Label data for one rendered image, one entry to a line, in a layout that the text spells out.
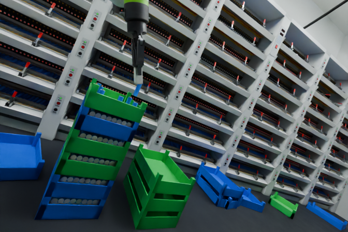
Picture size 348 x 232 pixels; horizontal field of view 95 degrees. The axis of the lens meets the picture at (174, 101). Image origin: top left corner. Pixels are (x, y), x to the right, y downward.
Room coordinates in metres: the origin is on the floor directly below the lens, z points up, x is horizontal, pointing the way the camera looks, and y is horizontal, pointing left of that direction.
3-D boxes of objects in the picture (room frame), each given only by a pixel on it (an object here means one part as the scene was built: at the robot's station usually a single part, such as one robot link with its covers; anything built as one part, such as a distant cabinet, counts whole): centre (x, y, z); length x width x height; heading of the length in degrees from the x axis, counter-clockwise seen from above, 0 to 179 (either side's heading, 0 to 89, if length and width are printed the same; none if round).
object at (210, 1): (1.32, 0.03, 0.84); 0.20 x 0.09 x 1.69; 20
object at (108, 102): (0.69, 0.25, 0.44); 0.30 x 0.20 x 0.08; 29
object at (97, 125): (0.69, 0.25, 0.36); 0.30 x 0.20 x 0.08; 29
